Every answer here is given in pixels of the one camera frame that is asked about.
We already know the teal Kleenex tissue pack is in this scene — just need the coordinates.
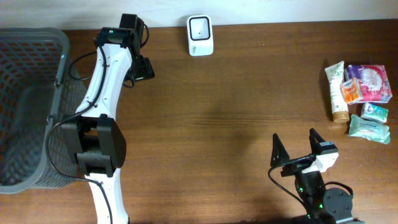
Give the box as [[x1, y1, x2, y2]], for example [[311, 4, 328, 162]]
[[360, 103, 389, 124]]

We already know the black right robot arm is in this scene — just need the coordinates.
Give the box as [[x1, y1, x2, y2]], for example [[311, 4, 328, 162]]
[[267, 128, 363, 224]]

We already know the white barcode scanner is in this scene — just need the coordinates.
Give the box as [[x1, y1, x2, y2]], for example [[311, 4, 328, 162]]
[[187, 15, 214, 57]]

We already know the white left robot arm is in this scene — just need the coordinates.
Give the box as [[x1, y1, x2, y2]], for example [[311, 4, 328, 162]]
[[60, 14, 155, 223]]

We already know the grey plastic basket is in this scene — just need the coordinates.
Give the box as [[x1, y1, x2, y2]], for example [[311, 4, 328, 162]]
[[1, 28, 86, 194]]

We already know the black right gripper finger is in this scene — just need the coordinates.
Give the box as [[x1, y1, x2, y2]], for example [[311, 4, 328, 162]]
[[309, 128, 325, 154], [270, 133, 290, 167]]

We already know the red purple tissue pack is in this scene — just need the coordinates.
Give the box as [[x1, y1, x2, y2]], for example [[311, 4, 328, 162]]
[[345, 65, 392, 103]]

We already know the orange tissue pack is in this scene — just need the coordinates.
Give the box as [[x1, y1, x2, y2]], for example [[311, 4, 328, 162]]
[[340, 77, 363, 105]]

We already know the green wipes pack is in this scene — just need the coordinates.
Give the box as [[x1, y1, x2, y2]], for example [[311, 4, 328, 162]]
[[348, 114, 391, 144]]

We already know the white Pantene tube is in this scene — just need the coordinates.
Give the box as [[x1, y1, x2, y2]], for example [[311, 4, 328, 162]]
[[325, 61, 349, 123]]

